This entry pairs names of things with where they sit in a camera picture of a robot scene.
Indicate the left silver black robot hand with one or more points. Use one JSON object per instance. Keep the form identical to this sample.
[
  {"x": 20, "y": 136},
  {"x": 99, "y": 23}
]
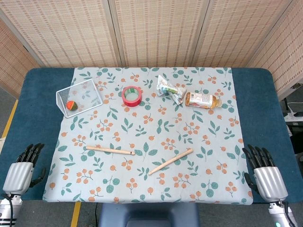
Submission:
[{"x": 20, "y": 172}]

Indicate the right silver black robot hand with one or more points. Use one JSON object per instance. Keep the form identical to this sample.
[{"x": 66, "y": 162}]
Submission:
[{"x": 268, "y": 179}]

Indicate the wooden stick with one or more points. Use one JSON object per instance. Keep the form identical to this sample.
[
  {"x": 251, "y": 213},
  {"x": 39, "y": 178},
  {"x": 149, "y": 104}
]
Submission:
[
  {"x": 110, "y": 150},
  {"x": 170, "y": 161}
]

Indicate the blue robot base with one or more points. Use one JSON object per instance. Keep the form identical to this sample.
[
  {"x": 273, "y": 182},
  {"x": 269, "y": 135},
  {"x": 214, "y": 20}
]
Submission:
[{"x": 149, "y": 215}]

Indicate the blue padded table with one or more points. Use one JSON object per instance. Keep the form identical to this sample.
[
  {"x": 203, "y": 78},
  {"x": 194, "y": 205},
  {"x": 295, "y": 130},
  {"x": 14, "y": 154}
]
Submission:
[{"x": 260, "y": 132}]

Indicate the orange green toy ball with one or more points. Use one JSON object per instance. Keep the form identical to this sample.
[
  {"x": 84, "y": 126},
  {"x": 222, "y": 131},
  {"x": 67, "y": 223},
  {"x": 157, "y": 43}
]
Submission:
[{"x": 72, "y": 105}]

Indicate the plastic tea bottle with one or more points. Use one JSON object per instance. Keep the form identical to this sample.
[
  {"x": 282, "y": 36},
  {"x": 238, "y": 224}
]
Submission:
[{"x": 202, "y": 100}]

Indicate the floral patterned tablecloth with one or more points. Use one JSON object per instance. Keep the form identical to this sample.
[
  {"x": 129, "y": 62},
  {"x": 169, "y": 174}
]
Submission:
[{"x": 151, "y": 134}]

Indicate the crumpled snack wrapper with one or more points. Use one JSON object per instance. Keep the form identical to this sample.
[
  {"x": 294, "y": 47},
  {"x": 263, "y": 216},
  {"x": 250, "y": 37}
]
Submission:
[{"x": 169, "y": 91}]

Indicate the red tape roll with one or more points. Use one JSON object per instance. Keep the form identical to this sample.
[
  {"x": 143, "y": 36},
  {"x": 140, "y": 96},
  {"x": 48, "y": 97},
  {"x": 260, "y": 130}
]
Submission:
[{"x": 131, "y": 95}]

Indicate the bamboo folding screen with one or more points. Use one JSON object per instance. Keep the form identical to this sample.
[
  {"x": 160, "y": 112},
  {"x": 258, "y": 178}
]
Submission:
[{"x": 151, "y": 33}]

